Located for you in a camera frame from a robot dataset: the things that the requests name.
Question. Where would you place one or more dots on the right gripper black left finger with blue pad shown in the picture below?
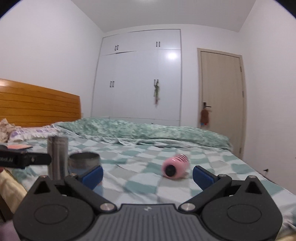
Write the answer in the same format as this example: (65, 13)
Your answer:
(62, 210)

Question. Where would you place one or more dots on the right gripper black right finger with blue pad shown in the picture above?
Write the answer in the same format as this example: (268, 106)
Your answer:
(233, 209)

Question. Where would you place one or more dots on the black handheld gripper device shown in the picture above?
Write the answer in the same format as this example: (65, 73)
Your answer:
(20, 159)

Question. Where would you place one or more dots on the hanging ornament on wardrobe handle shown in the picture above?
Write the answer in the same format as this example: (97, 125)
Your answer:
(156, 92)

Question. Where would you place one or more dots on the blue cartoon steel cup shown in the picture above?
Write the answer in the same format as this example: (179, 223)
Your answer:
(87, 166)

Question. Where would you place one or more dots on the beige wooden door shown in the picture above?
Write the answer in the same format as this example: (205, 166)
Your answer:
(222, 93)

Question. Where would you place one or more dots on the pink cup with black text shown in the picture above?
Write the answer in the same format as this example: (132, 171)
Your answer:
(176, 167)

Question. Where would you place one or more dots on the checkered green grey bedspread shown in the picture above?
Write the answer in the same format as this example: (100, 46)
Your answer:
(133, 174)

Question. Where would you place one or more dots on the stainless steel tumbler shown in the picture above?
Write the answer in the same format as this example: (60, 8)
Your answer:
(57, 148)

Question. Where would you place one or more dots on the brown plush on door handle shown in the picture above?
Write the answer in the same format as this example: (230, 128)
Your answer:
(204, 118)

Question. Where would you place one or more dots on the green floral quilt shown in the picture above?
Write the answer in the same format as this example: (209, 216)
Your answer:
(128, 133)

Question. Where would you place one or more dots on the white wardrobe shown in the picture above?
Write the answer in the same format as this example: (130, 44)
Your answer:
(127, 67)

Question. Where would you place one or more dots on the wooden headboard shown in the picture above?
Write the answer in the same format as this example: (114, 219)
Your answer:
(29, 105)

